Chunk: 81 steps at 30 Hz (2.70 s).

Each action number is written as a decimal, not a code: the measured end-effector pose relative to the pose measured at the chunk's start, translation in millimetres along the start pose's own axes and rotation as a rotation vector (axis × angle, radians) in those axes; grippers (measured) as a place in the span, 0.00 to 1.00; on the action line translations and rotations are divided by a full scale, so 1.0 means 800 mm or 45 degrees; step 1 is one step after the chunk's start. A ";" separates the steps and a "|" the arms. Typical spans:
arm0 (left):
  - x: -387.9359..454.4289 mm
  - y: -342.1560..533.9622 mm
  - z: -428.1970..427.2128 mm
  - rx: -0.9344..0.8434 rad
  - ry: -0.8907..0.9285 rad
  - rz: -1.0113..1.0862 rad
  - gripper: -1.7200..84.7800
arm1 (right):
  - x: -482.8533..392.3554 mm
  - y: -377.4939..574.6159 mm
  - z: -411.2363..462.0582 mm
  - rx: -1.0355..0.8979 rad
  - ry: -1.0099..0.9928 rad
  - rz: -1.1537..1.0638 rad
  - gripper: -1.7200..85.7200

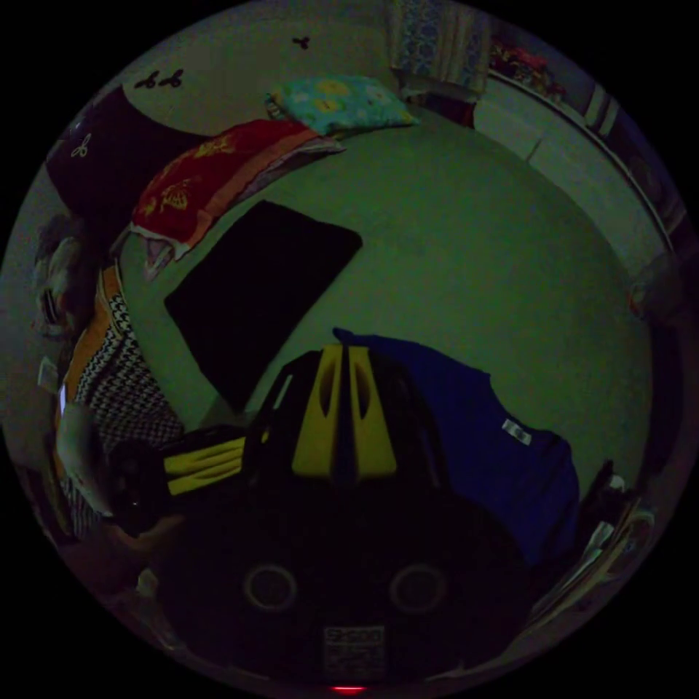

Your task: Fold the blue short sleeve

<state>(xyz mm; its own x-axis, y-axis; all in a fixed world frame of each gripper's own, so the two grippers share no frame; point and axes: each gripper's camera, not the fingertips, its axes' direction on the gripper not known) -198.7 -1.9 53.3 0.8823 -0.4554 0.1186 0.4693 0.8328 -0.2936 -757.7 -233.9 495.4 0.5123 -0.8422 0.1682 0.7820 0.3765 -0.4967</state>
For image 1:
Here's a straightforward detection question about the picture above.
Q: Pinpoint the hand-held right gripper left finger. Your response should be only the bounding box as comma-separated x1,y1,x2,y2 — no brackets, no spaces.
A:
291,344,346,477

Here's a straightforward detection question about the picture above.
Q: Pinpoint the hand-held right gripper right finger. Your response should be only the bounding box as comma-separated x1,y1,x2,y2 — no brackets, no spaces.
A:
349,346,398,477

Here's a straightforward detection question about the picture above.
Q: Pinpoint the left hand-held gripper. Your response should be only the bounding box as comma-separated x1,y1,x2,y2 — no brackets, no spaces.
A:
106,421,262,540

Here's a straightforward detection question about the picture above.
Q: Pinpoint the blue short sleeve shirt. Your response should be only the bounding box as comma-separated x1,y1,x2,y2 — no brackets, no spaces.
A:
331,326,581,569

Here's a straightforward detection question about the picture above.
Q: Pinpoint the person's left hand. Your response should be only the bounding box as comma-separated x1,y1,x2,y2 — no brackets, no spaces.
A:
55,403,114,518

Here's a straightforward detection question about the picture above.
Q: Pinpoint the person's body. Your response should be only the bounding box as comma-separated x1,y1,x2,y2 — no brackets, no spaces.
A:
53,261,186,539

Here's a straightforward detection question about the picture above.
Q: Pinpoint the black folded garment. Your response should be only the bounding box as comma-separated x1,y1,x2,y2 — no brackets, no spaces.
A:
163,198,365,416

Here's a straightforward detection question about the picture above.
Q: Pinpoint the bed with green sheet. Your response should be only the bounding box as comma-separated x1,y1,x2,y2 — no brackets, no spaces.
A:
111,111,665,520

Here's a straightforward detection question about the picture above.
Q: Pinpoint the red printed pillow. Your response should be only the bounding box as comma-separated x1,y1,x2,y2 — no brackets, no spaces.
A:
130,119,347,280

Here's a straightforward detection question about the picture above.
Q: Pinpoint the black blanket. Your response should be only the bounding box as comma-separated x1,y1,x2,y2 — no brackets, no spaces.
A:
45,86,222,250

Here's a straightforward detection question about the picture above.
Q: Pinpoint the turquoise flowered pillow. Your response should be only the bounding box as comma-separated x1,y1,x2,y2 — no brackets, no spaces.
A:
264,74,422,138

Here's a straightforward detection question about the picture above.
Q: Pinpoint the patterned curtain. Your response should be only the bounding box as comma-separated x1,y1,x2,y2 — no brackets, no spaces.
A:
388,0,494,95

